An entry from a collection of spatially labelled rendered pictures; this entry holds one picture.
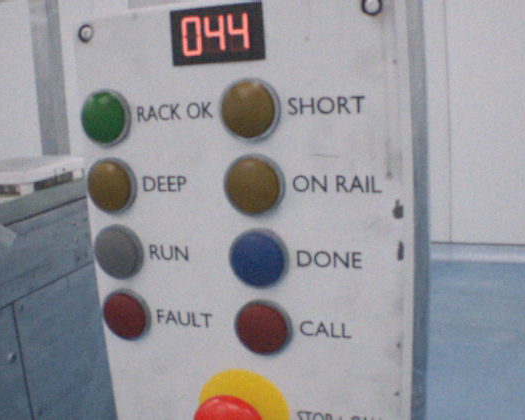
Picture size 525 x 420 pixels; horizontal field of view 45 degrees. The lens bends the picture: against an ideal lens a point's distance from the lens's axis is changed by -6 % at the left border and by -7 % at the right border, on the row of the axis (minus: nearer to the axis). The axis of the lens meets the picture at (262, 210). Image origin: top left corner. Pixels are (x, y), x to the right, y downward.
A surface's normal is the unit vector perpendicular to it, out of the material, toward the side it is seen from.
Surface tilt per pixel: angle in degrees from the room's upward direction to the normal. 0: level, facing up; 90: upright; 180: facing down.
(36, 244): 90
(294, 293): 90
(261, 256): 88
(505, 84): 90
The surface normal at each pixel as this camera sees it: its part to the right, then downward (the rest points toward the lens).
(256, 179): -0.30, 0.18
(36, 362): 0.94, 0.02
